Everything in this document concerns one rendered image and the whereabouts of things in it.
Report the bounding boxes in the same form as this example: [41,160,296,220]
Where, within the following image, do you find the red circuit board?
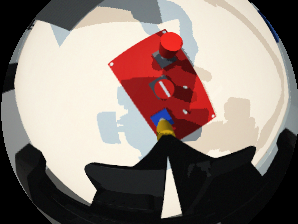
[108,30,216,140]

